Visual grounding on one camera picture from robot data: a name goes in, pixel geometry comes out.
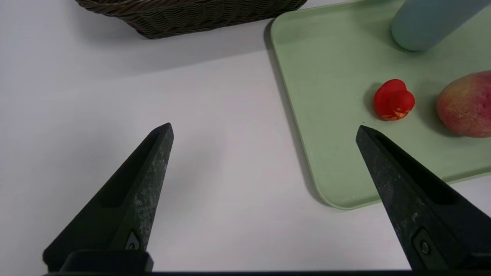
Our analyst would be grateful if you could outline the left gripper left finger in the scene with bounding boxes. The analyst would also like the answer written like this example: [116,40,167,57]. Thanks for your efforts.
[42,122,175,273]

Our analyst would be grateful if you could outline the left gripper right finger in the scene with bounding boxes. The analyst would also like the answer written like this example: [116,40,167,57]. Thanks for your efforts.
[355,125,491,271]

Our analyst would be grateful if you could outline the pink peach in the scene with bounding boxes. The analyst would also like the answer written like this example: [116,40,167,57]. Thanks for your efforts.
[436,71,491,138]

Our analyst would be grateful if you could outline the blue-grey plastic cup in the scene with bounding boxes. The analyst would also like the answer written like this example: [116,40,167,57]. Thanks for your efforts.
[391,0,491,52]

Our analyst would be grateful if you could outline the dark brown wicker basket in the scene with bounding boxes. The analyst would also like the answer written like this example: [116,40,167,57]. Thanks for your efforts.
[75,0,307,39]

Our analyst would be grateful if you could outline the light green plastic tray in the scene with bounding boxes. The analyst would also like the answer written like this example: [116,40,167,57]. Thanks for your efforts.
[270,0,491,210]

